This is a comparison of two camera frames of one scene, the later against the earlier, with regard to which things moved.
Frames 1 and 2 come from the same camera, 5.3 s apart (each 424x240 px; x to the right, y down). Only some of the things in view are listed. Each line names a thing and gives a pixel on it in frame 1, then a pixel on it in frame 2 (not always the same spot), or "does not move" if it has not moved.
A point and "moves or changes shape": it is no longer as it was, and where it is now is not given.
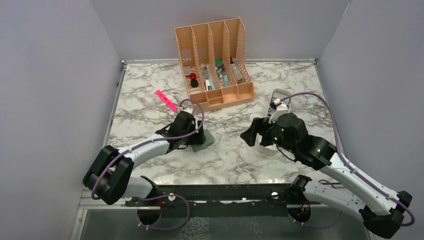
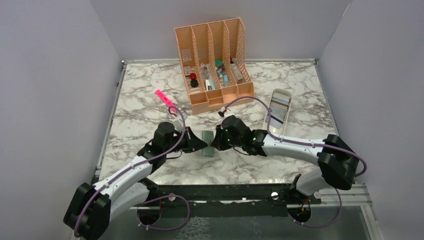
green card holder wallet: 209,139 moves or changes shape
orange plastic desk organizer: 213,60 does not move
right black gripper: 260,125 to 218,141
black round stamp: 194,83 does not move
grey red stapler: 239,76 does not move
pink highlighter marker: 167,101 does not move
